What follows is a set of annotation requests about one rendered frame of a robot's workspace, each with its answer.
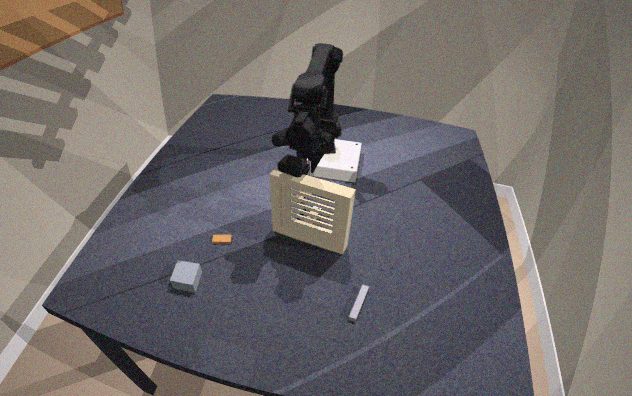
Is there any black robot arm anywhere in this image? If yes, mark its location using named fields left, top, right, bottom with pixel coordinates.
left=271, top=43, right=343, bottom=154

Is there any orange flat bar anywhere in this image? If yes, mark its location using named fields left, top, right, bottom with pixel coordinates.
left=212, top=234, right=232, bottom=244

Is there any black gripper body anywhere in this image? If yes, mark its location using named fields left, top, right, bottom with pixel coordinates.
left=277, top=129, right=333, bottom=177

